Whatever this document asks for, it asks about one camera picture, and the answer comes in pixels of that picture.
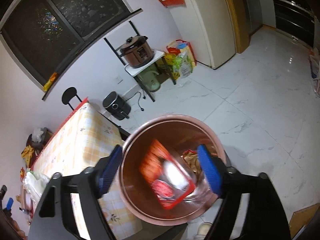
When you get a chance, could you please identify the black stool with plastic bag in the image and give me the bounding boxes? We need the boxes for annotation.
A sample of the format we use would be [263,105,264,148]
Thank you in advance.
[26,127,53,152]

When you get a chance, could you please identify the colourful shopping bag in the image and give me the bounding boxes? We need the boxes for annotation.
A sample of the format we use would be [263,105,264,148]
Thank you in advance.
[165,40,196,80]

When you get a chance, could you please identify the yellow snack bags pile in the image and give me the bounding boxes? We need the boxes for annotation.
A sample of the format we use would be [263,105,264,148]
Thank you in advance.
[21,145,37,168]

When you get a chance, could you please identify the dark window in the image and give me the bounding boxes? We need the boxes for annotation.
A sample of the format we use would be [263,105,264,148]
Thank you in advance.
[1,0,142,89]

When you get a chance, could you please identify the white refrigerator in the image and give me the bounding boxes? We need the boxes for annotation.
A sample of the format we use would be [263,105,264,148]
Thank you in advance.
[169,0,236,69]

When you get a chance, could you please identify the brown pressure cooker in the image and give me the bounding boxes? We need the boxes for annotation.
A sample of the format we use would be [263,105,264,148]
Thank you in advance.
[120,35,155,68]

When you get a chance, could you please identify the black built-in oven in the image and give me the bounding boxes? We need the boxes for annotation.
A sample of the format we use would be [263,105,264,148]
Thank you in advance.
[273,0,315,47]

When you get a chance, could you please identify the red gold wrapper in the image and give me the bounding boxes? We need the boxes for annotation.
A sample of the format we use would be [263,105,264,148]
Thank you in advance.
[181,150,202,180]

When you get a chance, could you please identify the green electric kettle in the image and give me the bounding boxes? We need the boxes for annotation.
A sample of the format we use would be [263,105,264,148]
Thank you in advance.
[138,70,161,92]

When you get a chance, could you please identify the brown plastic trash bin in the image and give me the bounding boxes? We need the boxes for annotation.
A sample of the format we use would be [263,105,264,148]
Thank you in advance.
[118,114,227,226]

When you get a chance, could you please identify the yellow plaid tablecloth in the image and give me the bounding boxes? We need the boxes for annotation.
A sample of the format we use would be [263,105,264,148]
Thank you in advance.
[31,100,143,239]

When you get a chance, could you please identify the yellow snack bag on sill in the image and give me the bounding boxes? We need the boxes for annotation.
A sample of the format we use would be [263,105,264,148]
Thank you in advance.
[43,72,59,92]

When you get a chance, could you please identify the black round-back chair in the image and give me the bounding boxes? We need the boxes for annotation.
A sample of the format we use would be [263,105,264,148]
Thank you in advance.
[61,87,82,110]

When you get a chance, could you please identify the black rack with white shelf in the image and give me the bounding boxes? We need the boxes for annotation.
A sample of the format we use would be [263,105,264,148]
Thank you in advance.
[104,37,176,102]

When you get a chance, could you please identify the red food pouch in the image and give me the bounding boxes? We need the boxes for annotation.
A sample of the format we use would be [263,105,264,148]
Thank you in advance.
[139,139,196,210]

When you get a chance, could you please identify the black air fryer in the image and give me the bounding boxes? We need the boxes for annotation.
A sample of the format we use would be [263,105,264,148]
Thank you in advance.
[103,91,131,120]

